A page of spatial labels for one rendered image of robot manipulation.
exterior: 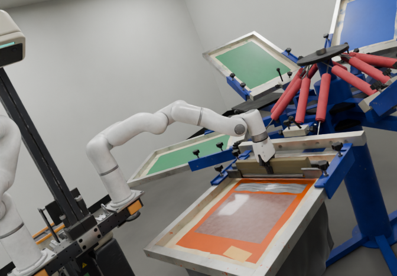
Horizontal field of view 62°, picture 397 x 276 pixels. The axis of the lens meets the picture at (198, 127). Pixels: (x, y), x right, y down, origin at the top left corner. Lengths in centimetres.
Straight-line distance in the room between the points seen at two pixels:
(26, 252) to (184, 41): 572
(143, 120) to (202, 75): 546
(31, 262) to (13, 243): 10
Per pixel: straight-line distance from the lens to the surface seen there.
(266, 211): 140
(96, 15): 577
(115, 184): 155
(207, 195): 162
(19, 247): 145
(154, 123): 141
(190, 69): 665
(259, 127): 148
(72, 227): 151
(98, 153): 151
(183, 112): 143
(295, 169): 151
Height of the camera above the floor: 166
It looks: 13 degrees down
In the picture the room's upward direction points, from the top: 23 degrees counter-clockwise
